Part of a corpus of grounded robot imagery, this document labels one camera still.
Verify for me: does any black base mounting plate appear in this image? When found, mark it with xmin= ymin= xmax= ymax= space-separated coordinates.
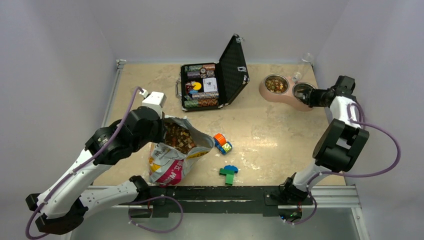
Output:
xmin=129 ymin=186 xmax=313 ymax=218

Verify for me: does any black poker chip case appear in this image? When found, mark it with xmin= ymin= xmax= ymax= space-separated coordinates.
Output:
xmin=175 ymin=34 xmax=250 ymax=112

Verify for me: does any orange blue toy car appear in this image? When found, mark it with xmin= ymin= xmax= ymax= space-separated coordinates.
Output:
xmin=213 ymin=133 xmax=233 ymax=155

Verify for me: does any clear water bottle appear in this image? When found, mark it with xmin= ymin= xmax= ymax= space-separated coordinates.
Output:
xmin=291 ymin=52 xmax=314 ymax=83

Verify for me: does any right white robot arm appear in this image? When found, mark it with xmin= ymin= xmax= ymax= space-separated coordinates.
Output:
xmin=280 ymin=75 xmax=370 ymax=204

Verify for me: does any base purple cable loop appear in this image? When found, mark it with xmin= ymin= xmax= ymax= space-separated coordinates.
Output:
xmin=128 ymin=192 xmax=185 ymax=233

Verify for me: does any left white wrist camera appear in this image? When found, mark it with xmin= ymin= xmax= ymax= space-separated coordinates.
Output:
xmin=141 ymin=91 xmax=167 ymax=113

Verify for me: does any blue toy brick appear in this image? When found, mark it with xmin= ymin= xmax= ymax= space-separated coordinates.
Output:
xmin=224 ymin=165 xmax=239 ymax=173

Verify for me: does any metal food scoop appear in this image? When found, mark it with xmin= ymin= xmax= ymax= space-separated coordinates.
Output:
xmin=293 ymin=86 xmax=309 ymax=100

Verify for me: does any pink double pet bowl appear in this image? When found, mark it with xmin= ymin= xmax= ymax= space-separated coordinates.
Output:
xmin=258 ymin=74 xmax=315 ymax=112

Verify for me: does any aluminium frame rail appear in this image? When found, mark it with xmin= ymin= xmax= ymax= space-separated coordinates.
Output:
xmin=311 ymin=185 xmax=361 ymax=208

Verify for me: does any colourful pet food bag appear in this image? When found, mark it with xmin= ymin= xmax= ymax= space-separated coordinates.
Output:
xmin=148 ymin=115 xmax=215 ymax=186

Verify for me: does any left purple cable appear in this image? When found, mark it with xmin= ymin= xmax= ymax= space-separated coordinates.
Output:
xmin=25 ymin=86 xmax=147 ymax=240

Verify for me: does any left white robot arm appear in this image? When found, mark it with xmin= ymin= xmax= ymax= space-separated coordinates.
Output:
xmin=25 ymin=105 xmax=165 ymax=236

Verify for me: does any green toy brick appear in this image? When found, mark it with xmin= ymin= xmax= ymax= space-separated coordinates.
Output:
xmin=219 ymin=168 xmax=236 ymax=186

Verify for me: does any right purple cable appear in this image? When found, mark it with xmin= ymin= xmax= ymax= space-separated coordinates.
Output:
xmin=306 ymin=102 xmax=402 ymax=200

